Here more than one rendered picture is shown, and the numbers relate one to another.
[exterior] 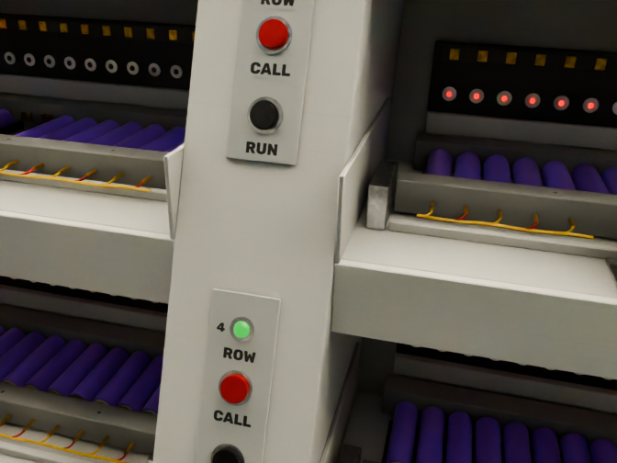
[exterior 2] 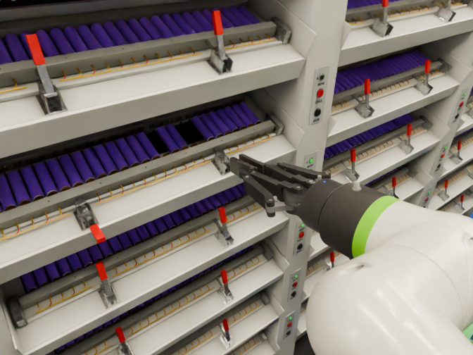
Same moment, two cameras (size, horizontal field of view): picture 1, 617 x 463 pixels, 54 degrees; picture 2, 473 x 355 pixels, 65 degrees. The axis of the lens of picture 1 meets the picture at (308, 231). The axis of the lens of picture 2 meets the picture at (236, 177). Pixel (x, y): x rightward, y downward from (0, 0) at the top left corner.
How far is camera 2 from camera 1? 0.77 m
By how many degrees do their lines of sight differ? 53
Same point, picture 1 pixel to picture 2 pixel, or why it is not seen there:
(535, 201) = (339, 99)
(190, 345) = not seen: hidden behind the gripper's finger
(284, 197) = (319, 128)
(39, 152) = (235, 140)
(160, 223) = (286, 146)
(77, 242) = (273, 161)
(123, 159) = (260, 131)
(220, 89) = (307, 110)
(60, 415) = (241, 206)
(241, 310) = (310, 156)
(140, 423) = not seen: hidden behind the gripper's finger
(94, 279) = not seen: hidden behind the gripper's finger
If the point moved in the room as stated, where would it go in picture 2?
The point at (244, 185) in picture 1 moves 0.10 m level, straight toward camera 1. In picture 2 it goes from (311, 129) to (356, 142)
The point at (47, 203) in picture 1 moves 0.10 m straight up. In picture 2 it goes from (255, 155) to (256, 110)
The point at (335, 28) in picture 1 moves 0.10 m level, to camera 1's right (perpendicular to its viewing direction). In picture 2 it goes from (330, 86) to (352, 75)
